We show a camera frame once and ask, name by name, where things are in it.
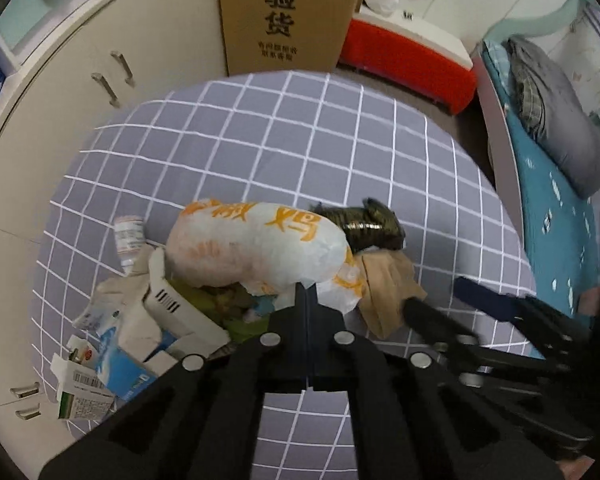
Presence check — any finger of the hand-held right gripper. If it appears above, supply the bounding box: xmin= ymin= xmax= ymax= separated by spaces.
xmin=402 ymin=296 xmax=596 ymax=456
xmin=454 ymin=276 xmax=598 ymax=373

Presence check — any large cardboard box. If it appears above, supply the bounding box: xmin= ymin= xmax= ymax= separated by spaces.
xmin=215 ymin=0 xmax=370 ymax=78

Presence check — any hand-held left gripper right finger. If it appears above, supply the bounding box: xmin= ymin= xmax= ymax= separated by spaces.
xmin=306 ymin=285 xmax=563 ymax=480

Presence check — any teal bunk bed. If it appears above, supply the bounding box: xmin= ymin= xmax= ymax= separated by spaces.
xmin=472 ymin=0 xmax=600 ymax=321

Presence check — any table with grey checked tablecloth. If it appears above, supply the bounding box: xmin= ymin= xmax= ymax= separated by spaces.
xmin=32 ymin=71 xmax=537 ymax=480

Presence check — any grey duvet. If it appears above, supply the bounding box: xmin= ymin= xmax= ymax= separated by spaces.
xmin=507 ymin=35 xmax=600 ymax=198

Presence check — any dark green packet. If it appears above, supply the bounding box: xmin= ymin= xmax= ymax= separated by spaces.
xmin=307 ymin=197 xmax=408 ymax=253

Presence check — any light blue pillow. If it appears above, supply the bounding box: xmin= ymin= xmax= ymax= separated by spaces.
xmin=485 ymin=42 xmax=513 ymax=101

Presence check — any green white medicine box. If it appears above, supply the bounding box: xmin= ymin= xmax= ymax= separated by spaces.
xmin=50 ymin=352 xmax=116 ymax=422

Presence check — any blue white carton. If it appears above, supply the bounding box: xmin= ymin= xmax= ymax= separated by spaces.
xmin=70 ymin=310 xmax=178 ymax=403

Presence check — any teal candy-print quilt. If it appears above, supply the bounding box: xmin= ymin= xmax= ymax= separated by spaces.
xmin=482 ymin=40 xmax=600 ymax=316

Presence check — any cream curved floor cabinet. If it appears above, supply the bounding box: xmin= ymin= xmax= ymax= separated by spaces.
xmin=0 ymin=0 xmax=229 ymax=438

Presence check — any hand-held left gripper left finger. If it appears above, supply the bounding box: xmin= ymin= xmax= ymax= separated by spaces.
xmin=39 ymin=282 xmax=307 ymax=480

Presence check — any crumpled white paper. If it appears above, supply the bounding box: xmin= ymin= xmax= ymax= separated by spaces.
xmin=72 ymin=247 xmax=168 ymax=331

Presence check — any green wrapper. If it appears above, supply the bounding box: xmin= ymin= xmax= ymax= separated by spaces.
xmin=172 ymin=280 xmax=276 ymax=346

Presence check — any white orange-print plastic bag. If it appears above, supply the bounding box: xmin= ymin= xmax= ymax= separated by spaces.
xmin=165 ymin=200 xmax=368 ymax=316

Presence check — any small medicine bottle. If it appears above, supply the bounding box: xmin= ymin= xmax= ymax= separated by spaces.
xmin=114 ymin=215 xmax=147 ymax=277

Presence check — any brown crumpled paper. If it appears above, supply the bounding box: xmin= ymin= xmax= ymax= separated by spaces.
xmin=352 ymin=249 xmax=428 ymax=338

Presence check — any red storage bench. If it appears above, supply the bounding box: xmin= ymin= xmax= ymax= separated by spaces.
xmin=337 ymin=7 xmax=478 ymax=116

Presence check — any white cardboard box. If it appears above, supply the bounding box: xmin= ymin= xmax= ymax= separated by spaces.
xmin=142 ymin=280 xmax=233 ymax=361

